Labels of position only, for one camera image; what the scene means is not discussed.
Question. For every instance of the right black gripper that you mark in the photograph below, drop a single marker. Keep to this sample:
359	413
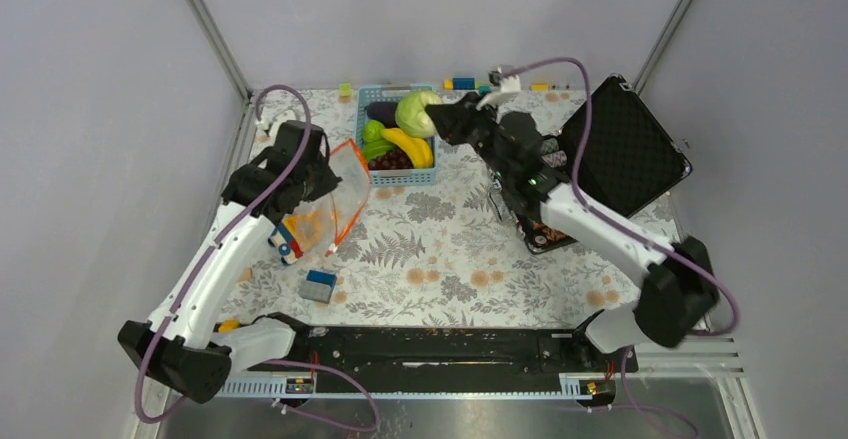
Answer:
452	121

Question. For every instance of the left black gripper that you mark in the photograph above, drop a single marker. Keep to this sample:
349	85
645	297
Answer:
330	180

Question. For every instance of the yellow banana bunch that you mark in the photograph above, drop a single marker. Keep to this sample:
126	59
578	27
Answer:
417	150

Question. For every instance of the green white cabbage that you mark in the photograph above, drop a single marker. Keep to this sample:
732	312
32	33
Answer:
411	115

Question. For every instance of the clear zip top bag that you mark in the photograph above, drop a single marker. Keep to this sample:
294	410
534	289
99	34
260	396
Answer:
343	206

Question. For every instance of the light blue plastic basket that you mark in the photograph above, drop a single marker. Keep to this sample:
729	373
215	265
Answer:
394	177

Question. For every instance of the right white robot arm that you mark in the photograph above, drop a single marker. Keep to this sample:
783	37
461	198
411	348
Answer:
676	285

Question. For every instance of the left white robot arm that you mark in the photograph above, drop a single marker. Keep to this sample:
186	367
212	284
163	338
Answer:
179	345

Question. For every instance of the blue yellow toy bricks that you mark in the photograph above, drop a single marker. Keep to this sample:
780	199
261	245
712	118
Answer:
465	84

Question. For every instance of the green star fruit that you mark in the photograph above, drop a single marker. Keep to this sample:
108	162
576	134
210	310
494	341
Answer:
375	149

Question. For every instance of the yellow orange toy truck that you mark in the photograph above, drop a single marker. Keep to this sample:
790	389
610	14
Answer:
296	235

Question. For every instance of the green pepper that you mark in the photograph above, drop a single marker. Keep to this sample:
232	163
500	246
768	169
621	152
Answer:
372	131

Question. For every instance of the dark purple grapes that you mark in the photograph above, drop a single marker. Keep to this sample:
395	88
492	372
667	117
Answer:
391	160

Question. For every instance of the dark purple eggplant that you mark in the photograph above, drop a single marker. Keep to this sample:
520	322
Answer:
383	112

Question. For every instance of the blue grey block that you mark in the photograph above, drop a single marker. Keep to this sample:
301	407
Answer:
317	286

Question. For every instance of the floral table mat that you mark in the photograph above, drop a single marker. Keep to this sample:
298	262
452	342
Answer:
436	255

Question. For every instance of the black poker chip case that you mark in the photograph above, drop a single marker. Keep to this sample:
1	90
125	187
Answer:
629	160

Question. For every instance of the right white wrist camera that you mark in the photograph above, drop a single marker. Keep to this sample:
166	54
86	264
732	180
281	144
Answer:
505	86

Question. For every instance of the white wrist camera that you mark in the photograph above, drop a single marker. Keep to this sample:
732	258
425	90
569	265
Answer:
269	127
505	86

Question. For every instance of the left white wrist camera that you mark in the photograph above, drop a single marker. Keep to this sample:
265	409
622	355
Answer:
269	127

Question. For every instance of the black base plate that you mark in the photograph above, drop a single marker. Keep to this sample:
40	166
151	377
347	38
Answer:
452	360

